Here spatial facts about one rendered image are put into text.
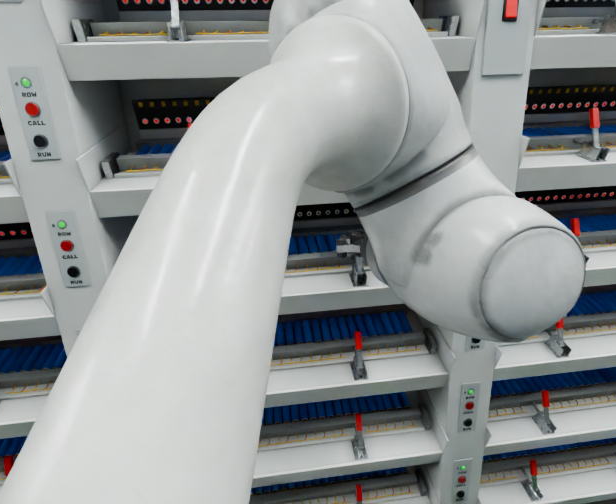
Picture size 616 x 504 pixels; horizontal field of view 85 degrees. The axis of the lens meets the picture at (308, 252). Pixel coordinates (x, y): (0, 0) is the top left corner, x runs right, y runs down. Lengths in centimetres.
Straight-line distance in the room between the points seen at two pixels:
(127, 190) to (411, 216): 46
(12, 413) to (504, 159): 99
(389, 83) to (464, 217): 9
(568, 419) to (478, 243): 88
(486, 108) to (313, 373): 57
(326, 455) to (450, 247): 69
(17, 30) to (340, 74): 53
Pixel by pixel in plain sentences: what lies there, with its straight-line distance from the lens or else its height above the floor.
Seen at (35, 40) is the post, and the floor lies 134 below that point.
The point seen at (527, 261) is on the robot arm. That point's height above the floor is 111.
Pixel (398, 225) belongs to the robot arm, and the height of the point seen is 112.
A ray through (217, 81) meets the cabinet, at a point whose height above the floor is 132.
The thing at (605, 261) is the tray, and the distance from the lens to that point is 89.
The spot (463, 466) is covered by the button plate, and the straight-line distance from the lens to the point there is 95.
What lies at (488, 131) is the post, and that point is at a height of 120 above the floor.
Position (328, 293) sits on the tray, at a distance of 61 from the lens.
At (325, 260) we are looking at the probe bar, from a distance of 65.
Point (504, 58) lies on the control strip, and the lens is 67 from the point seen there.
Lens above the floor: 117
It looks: 16 degrees down
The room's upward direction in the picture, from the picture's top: 3 degrees counter-clockwise
